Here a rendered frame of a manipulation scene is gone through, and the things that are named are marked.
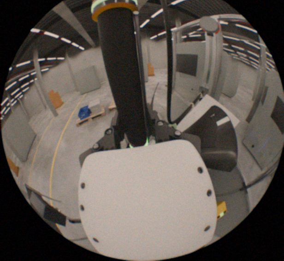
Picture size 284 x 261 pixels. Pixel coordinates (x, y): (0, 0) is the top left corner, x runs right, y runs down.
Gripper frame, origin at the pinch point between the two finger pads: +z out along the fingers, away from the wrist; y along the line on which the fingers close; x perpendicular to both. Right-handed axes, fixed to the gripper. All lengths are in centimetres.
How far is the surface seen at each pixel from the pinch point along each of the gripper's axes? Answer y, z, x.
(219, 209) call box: 32, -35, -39
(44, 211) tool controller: -57, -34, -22
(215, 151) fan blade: 12.8, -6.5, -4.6
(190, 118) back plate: 31.4, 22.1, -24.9
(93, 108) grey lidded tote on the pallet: -150, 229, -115
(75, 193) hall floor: -152, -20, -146
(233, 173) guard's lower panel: 70, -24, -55
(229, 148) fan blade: 14.4, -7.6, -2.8
